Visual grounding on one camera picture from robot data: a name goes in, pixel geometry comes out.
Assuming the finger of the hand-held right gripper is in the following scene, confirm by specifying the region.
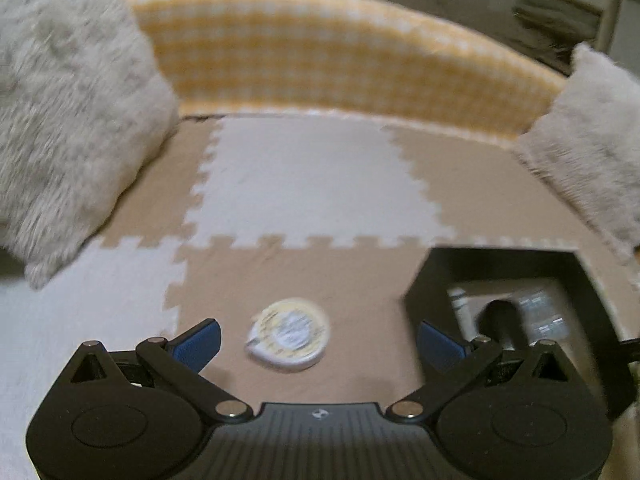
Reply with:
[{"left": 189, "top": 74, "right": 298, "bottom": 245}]
[{"left": 616, "top": 337, "right": 640, "bottom": 368}]

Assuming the black cardboard box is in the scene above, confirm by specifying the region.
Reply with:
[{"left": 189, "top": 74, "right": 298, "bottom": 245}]
[{"left": 402, "top": 246, "right": 625, "bottom": 422}]

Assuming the stack of papers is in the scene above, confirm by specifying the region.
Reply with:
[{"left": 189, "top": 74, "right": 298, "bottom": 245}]
[{"left": 512, "top": 0, "right": 603, "bottom": 66}]

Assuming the round white yellow tape measure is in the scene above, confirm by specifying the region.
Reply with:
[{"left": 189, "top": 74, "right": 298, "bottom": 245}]
[{"left": 244, "top": 298, "right": 332, "bottom": 373}]

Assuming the fluffy cream cushion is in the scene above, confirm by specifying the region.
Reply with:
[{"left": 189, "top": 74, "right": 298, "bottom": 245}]
[
  {"left": 515, "top": 42, "right": 640, "bottom": 264},
  {"left": 0, "top": 0, "right": 180, "bottom": 289}
]

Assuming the white furniture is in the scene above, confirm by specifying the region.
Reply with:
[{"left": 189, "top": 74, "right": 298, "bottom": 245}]
[{"left": 602, "top": 0, "right": 640, "bottom": 77}]

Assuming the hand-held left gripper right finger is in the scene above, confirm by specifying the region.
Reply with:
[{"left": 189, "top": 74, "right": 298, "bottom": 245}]
[{"left": 387, "top": 321, "right": 577, "bottom": 424}]

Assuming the beige white foam puzzle mat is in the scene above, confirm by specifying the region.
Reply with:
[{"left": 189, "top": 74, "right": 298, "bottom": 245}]
[{"left": 0, "top": 115, "right": 640, "bottom": 480}]

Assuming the small black object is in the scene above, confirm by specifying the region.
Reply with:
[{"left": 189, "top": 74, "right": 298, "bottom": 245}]
[{"left": 475, "top": 300, "right": 527, "bottom": 352}]

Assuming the yellow checkered bumper cushion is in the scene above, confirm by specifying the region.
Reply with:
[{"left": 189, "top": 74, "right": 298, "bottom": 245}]
[{"left": 125, "top": 0, "right": 566, "bottom": 139}]

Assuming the clear plastic container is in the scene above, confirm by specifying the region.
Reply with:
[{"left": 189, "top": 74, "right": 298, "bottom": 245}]
[{"left": 517, "top": 287, "right": 572, "bottom": 345}]

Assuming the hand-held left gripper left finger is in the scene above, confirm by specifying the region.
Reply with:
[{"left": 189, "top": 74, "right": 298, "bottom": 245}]
[{"left": 67, "top": 318, "right": 249, "bottom": 424}]

